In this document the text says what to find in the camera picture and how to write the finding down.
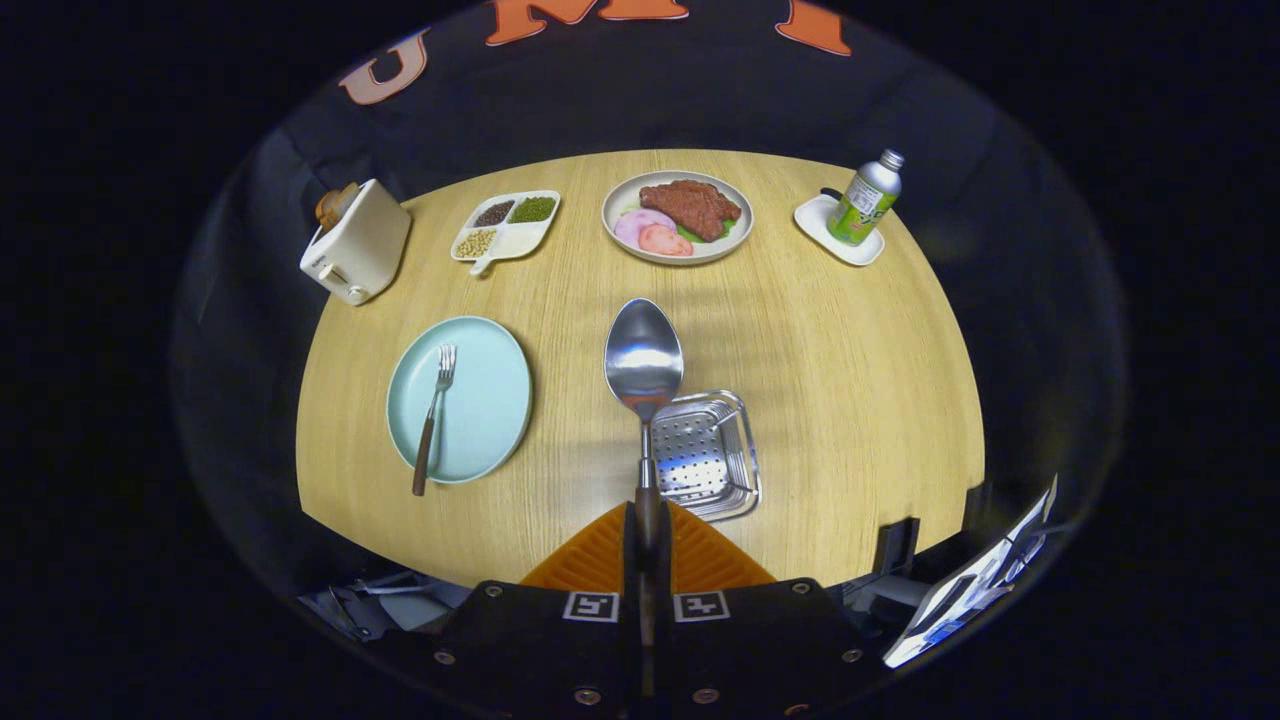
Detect metal spoon wooden handle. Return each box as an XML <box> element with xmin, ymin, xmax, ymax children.
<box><xmin>604</xmin><ymin>297</ymin><xmax>686</xmax><ymax>651</ymax></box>

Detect pink ham slices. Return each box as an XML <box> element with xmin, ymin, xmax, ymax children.
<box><xmin>613</xmin><ymin>207</ymin><xmax>694</xmax><ymax>258</ymax></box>

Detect perforated metal basket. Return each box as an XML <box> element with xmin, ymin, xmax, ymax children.
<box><xmin>650</xmin><ymin>389</ymin><xmax>762</xmax><ymax>523</ymax></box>

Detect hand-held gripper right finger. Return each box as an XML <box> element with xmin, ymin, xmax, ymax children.
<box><xmin>655</xmin><ymin>500</ymin><xmax>876</xmax><ymax>720</ymax></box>

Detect white printed sheet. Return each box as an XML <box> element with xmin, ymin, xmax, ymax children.
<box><xmin>883</xmin><ymin>478</ymin><xmax>1059</xmax><ymax>669</ymax></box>

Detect light blue plate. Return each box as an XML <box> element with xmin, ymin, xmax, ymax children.
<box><xmin>386</xmin><ymin>316</ymin><xmax>534</xmax><ymax>486</ymax></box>

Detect beige round food plate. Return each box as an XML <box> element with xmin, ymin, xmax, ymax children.
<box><xmin>601</xmin><ymin>170</ymin><xmax>755</xmax><ymax>267</ymax></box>

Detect metal fork wooden handle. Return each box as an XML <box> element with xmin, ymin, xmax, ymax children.
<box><xmin>412</xmin><ymin>344</ymin><xmax>458</xmax><ymax>498</ymax></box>

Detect brown steak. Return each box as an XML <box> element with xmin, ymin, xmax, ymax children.
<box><xmin>639</xmin><ymin>179</ymin><xmax>743</xmax><ymax>243</ymax></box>

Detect silver bottle green label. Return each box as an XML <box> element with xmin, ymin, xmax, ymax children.
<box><xmin>827</xmin><ymin>149</ymin><xmax>906</xmax><ymax>247</ymax></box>

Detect brown toasted bread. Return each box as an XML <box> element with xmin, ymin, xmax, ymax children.
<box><xmin>315</xmin><ymin>182</ymin><xmax>361</xmax><ymax>233</ymax></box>

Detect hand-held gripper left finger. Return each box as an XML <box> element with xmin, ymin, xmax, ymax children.
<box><xmin>425</xmin><ymin>502</ymin><xmax>641</xmax><ymax>720</ymax></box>

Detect white square coaster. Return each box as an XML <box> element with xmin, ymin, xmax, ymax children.
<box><xmin>794</xmin><ymin>193</ymin><xmax>886</xmax><ymax>267</ymax></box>

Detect grey metal equipment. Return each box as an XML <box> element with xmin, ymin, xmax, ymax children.
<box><xmin>298</xmin><ymin>568</ymin><xmax>471</xmax><ymax>641</ymax></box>

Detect white toaster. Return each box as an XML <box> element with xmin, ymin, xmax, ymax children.
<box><xmin>299</xmin><ymin>179</ymin><xmax>413</xmax><ymax>307</ymax></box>

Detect white divided dish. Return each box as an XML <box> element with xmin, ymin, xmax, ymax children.
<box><xmin>450</xmin><ymin>190</ymin><xmax>562</xmax><ymax>277</ymax></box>

